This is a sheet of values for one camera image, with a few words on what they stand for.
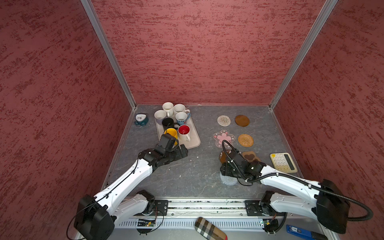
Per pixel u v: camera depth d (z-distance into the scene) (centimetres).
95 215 38
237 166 62
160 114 107
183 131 100
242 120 113
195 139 100
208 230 66
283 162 89
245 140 100
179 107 110
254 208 74
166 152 60
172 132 95
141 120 106
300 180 47
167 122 98
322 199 41
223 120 110
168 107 111
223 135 103
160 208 74
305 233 65
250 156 93
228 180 83
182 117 104
